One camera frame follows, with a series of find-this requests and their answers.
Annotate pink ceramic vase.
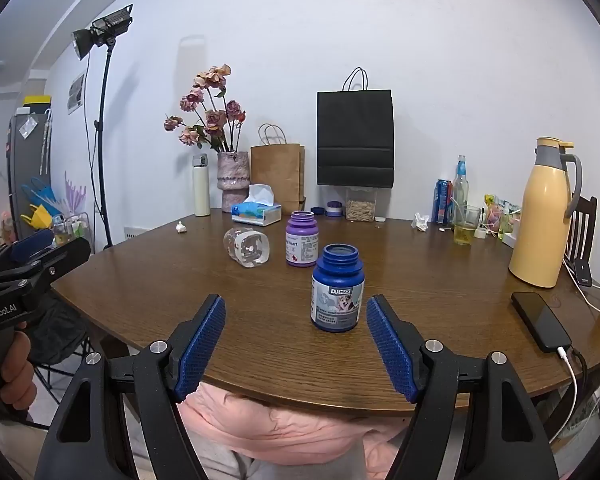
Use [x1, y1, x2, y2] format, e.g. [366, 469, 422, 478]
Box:
[216, 151, 251, 213]

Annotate wooden chair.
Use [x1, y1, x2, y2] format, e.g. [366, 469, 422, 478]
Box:
[562, 195, 599, 287]

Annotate grey refrigerator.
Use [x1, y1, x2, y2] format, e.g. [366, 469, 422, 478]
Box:
[7, 112, 52, 241]

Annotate blue drink can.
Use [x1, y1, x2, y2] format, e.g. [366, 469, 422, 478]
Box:
[433, 179, 454, 225]

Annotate wall picture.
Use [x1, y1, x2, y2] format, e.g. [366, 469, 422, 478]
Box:
[67, 74, 86, 114]

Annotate black cable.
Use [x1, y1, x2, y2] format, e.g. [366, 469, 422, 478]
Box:
[570, 348, 590, 401]

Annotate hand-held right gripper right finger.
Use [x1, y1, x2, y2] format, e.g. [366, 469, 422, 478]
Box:
[366, 294, 567, 480]

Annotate black charger block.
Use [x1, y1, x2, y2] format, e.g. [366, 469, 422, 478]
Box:
[566, 258, 594, 288]

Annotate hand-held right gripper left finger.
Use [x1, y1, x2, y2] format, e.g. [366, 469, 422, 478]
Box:
[34, 293, 227, 480]

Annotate rack with coloured hangers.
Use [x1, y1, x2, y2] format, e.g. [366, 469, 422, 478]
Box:
[21, 171, 90, 247]

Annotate black paper bag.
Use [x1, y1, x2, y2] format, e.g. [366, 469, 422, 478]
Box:
[316, 67, 396, 189]

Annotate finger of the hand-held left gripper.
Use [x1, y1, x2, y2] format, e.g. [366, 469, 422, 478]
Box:
[0, 229, 55, 277]
[0, 236, 92, 295]

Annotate black phone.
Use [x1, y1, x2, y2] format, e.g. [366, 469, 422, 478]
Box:
[511, 291, 574, 354]

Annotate colourful snack packets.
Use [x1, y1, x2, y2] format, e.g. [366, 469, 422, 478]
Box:
[482, 194, 522, 241]

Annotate studio light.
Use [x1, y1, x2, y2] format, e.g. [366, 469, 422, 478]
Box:
[71, 4, 134, 60]

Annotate dried pink roses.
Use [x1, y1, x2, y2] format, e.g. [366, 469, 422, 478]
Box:
[164, 64, 248, 154]

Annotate thin white cable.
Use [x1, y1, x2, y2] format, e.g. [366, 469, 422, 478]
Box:
[561, 259, 600, 322]

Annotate blue supplement bottle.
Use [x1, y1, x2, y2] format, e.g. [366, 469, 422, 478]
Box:
[310, 243, 366, 334]

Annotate clear plastic cup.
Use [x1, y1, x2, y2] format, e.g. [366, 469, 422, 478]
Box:
[223, 227, 272, 269]

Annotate glass with yellow drink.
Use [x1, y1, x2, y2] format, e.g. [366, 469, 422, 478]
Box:
[453, 205, 482, 247]

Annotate purple supplement bottle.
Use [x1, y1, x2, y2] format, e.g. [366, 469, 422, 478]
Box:
[285, 211, 320, 268]

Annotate person's grey pants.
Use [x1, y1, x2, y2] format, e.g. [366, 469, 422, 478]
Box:
[200, 440, 406, 480]

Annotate yellow thermos jug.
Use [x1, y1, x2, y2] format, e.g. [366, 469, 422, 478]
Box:
[508, 137, 584, 289]

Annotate person's left hand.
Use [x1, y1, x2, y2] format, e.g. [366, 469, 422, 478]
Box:
[0, 331, 39, 414]

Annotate tissue box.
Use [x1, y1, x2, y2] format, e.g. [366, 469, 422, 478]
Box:
[231, 184, 283, 225]

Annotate brown paper bag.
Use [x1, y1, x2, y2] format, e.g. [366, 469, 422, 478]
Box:
[250, 123, 306, 203]

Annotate clear container with grains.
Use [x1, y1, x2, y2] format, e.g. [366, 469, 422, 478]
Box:
[345, 187, 378, 222]

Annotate dark chair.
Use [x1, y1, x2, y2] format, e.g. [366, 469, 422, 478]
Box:
[29, 290, 97, 403]

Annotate white thermos bottle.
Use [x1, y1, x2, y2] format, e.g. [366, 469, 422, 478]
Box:
[192, 154, 212, 217]

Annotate white charging cable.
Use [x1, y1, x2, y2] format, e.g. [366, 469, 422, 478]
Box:
[549, 346, 582, 443]

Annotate person's pink top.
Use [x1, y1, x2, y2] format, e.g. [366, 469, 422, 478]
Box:
[176, 382, 422, 467]

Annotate clear glass bottle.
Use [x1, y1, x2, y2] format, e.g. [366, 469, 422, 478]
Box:
[451, 155, 470, 226]

